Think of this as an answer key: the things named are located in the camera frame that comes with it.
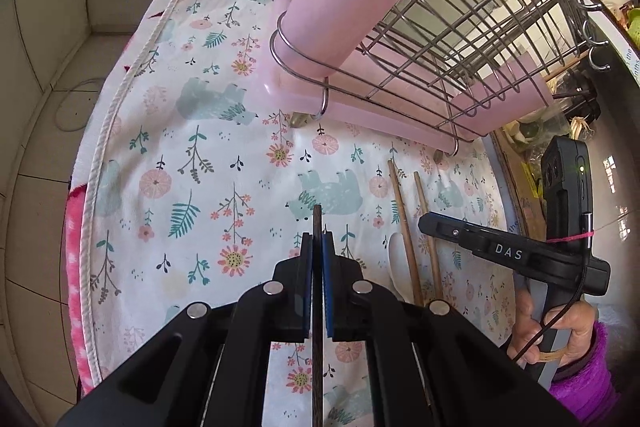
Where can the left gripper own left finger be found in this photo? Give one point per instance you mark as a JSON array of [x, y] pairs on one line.
[[306, 265]]

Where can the right purple sleeve forearm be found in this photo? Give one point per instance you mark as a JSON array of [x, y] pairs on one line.
[[585, 387]]

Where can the dark black chopstick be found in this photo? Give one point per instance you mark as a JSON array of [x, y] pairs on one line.
[[317, 319]]

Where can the wooden chopstick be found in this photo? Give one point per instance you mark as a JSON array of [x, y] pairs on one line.
[[430, 242], [406, 237]]

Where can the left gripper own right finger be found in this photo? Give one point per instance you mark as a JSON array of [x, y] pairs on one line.
[[328, 254]]

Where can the metal wire utensil rack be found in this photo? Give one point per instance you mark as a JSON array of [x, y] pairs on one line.
[[462, 41]]

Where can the floral bear print cloth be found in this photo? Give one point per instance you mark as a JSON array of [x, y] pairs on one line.
[[198, 184]]

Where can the white plastic spoon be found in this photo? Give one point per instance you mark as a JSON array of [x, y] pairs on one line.
[[398, 267]]

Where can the right pink plastic cup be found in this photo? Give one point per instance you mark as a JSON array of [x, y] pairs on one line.
[[513, 91]]

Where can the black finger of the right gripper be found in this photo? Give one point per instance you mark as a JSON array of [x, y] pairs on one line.
[[493, 245]]

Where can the pink plastic drip tray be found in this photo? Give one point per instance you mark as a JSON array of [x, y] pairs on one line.
[[416, 104]]

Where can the pink towel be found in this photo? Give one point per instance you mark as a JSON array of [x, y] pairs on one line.
[[74, 209]]

